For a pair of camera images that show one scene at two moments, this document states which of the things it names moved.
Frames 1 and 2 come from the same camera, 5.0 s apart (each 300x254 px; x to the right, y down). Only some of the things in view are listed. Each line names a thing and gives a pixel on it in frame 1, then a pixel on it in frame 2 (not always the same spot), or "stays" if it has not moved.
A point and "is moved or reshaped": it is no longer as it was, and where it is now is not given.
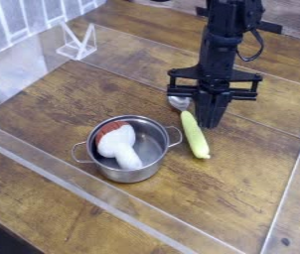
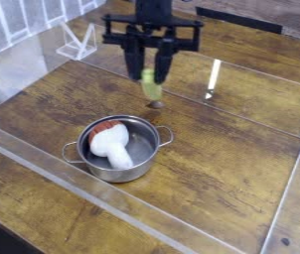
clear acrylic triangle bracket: (75, 48) stays
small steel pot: (153, 139) is moved or reshaped
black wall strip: (264, 26) stays
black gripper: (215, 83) to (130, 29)
